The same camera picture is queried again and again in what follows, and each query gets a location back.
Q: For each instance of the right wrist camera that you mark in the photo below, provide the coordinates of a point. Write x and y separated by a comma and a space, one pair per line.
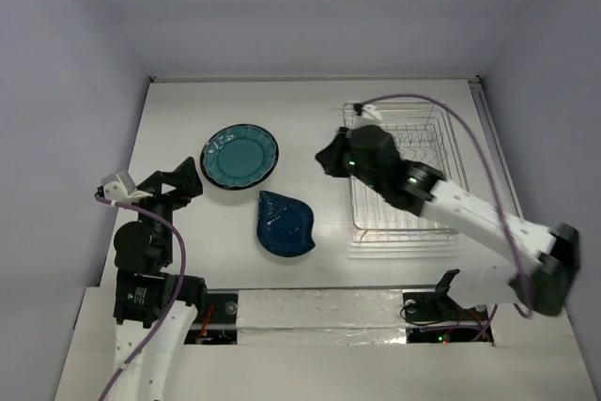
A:
366, 111

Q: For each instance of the teal scalloped plate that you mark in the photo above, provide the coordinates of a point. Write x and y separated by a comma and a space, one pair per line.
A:
239, 157

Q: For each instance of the dark blue leaf dish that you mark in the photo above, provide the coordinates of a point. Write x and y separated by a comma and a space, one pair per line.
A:
284, 225

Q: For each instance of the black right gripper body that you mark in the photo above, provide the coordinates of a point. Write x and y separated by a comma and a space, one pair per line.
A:
346, 152

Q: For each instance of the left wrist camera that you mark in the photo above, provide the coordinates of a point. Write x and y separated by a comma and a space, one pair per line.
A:
120, 187

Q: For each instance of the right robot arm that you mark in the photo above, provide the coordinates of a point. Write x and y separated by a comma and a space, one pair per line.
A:
546, 260

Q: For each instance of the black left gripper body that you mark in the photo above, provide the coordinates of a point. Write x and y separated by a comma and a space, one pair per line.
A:
174, 196

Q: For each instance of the metal wire dish rack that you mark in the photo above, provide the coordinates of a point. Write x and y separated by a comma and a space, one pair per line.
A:
422, 133

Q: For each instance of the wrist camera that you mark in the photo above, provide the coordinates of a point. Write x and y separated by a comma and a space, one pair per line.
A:
120, 187
366, 111

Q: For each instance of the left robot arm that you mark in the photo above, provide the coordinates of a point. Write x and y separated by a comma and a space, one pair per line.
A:
156, 302

